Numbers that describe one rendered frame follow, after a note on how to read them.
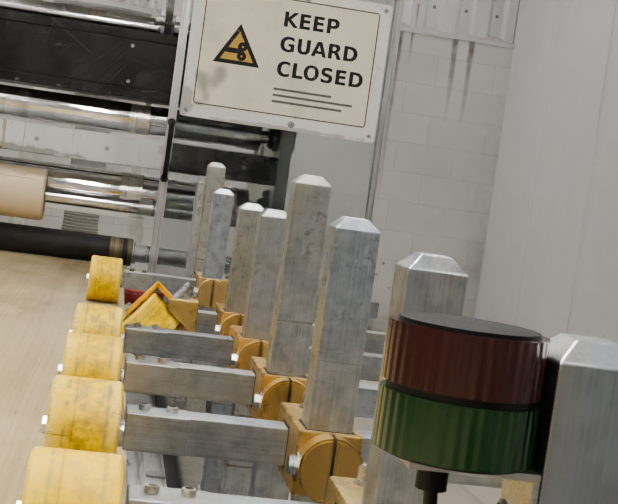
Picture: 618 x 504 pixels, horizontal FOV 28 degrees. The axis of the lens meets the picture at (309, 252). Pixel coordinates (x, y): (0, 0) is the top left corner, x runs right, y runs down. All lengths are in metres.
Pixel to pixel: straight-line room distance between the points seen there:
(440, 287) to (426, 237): 8.90
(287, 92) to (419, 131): 6.61
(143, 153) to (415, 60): 6.71
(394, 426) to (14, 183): 2.58
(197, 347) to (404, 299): 0.81
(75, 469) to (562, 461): 0.35
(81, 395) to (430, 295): 0.36
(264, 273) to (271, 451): 0.47
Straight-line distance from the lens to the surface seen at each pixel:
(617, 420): 0.48
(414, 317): 0.46
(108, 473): 0.74
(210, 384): 1.25
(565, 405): 0.47
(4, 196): 3.01
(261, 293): 1.45
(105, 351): 1.22
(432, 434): 0.45
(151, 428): 0.99
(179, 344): 1.49
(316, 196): 1.20
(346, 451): 0.94
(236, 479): 1.48
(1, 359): 1.53
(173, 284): 2.24
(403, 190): 9.55
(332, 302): 0.95
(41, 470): 0.74
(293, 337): 1.20
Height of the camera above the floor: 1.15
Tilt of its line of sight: 3 degrees down
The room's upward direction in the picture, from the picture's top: 8 degrees clockwise
